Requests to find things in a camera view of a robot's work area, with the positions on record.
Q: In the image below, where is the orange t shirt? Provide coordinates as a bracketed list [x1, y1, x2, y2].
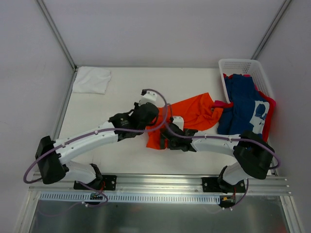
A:
[146, 93, 223, 150]

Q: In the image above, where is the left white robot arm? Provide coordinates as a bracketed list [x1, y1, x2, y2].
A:
[35, 102, 159, 189]

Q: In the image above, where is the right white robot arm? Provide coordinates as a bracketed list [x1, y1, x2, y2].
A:
[160, 123, 274, 193]

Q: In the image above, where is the folded white t shirt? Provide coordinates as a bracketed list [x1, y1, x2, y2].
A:
[72, 67, 112, 95]

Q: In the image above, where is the blue printed t shirt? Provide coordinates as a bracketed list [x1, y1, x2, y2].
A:
[217, 74, 271, 144]

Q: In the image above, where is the red t shirt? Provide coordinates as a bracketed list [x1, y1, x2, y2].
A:
[210, 73, 277, 144]

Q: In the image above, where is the white plastic basket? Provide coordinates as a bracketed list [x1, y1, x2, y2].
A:
[218, 58, 275, 103]

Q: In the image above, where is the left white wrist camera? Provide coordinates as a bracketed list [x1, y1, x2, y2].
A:
[138, 89, 157, 105]

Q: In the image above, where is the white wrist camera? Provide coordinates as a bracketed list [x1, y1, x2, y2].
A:
[138, 89, 157, 105]
[170, 116, 184, 130]

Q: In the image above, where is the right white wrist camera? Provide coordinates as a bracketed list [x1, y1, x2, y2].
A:
[170, 116, 184, 130]

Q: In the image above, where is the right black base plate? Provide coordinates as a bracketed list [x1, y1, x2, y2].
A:
[201, 177, 246, 194]

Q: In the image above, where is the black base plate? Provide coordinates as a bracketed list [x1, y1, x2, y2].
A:
[201, 177, 246, 194]
[86, 174, 117, 191]

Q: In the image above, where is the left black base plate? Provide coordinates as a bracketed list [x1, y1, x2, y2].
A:
[86, 174, 117, 191]

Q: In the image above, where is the aluminium mounting rail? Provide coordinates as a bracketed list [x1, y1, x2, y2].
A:
[28, 172, 291, 196]

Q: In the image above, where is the white slotted cable duct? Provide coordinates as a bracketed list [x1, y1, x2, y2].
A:
[39, 191, 221, 205]

